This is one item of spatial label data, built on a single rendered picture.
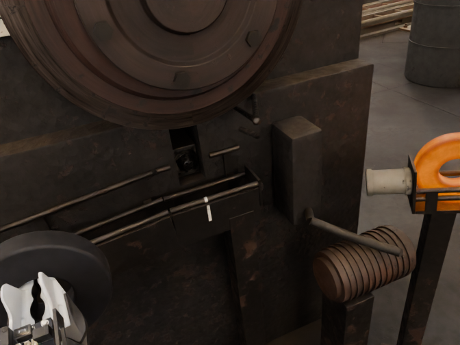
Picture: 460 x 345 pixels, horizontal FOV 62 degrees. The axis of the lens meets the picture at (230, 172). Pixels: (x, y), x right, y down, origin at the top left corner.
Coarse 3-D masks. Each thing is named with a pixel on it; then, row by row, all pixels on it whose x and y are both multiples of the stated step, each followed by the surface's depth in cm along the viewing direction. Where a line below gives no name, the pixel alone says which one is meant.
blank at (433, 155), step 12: (432, 144) 77; (444, 144) 76; (456, 144) 75; (420, 156) 79; (432, 156) 78; (444, 156) 77; (456, 156) 76; (420, 168) 80; (432, 168) 79; (420, 180) 81; (432, 180) 80; (444, 180) 81; (456, 180) 81; (456, 192) 80
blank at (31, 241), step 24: (24, 240) 42; (48, 240) 43; (72, 240) 45; (0, 264) 41; (24, 264) 42; (48, 264) 43; (72, 264) 44; (96, 264) 46; (0, 288) 42; (72, 288) 48; (96, 288) 47; (0, 312) 44; (96, 312) 49
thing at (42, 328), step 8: (56, 312) 35; (48, 320) 36; (56, 320) 35; (0, 328) 34; (8, 328) 35; (24, 328) 35; (32, 328) 36; (40, 328) 35; (48, 328) 35; (56, 328) 34; (64, 328) 36; (0, 336) 34; (8, 336) 34; (16, 336) 34; (24, 336) 34; (32, 336) 35; (40, 336) 34; (48, 336) 35; (56, 336) 34; (64, 336) 36; (0, 344) 34; (8, 344) 34; (16, 344) 34; (24, 344) 35; (32, 344) 34; (40, 344) 35; (48, 344) 35; (56, 344) 33; (64, 344) 35; (72, 344) 39
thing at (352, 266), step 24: (384, 240) 88; (408, 240) 89; (336, 264) 84; (360, 264) 84; (384, 264) 86; (408, 264) 88; (336, 288) 84; (360, 288) 85; (336, 312) 95; (360, 312) 92; (336, 336) 99; (360, 336) 97
